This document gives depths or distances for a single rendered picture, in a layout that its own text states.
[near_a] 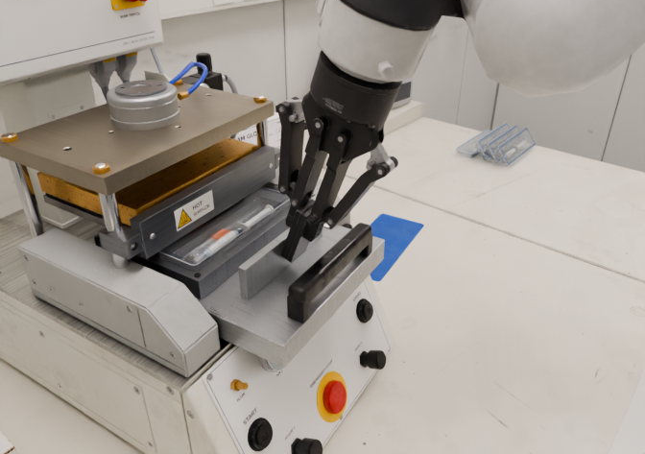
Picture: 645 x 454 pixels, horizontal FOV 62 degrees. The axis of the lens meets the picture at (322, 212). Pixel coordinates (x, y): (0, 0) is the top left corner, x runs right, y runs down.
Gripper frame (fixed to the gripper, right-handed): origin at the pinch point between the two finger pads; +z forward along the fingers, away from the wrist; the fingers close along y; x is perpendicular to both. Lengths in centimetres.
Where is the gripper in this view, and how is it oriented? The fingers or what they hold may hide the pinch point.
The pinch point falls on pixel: (300, 231)
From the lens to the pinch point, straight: 58.8
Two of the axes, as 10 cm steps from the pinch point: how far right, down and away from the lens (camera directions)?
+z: -2.8, 7.3, 6.2
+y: 8.0, 5.4, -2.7
